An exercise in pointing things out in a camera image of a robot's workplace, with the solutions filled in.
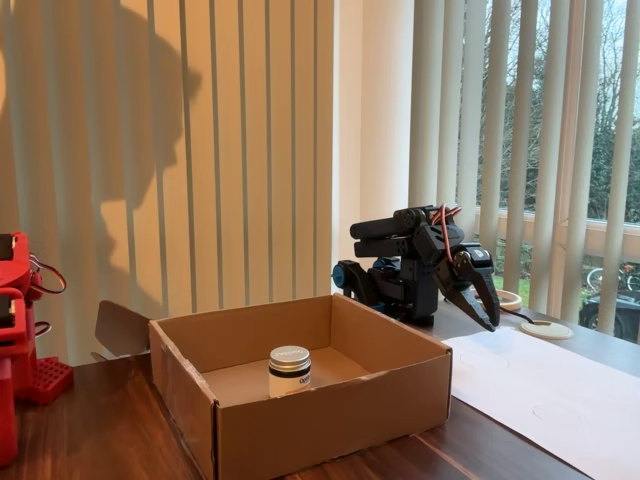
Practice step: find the red robot arm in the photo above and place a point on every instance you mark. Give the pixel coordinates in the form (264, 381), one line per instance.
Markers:
(15, 325)

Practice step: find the black blue table clamp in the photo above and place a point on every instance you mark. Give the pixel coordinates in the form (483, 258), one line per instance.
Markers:
(345, 276)

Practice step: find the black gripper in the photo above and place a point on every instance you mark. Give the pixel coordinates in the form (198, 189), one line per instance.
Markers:
(462, 280)

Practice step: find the vertical window blinds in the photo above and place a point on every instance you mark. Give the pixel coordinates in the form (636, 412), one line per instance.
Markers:
(225, 150)
(550, 150)

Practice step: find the bicycle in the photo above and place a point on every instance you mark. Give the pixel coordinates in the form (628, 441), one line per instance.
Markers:
(625, 277)

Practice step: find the open brown cardboard box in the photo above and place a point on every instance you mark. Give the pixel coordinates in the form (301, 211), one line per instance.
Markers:
(325, 425)

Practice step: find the white paper sheet with circles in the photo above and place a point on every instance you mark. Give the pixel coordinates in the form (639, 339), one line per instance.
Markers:
(560, 385)

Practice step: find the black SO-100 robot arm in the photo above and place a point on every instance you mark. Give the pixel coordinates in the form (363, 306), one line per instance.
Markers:
(390, 245)

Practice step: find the beige window frame rail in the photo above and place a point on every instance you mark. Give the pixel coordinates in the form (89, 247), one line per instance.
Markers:
(515, 225)

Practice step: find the masking tape roll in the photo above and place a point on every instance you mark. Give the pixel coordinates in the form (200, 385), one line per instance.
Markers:
(515, 300)

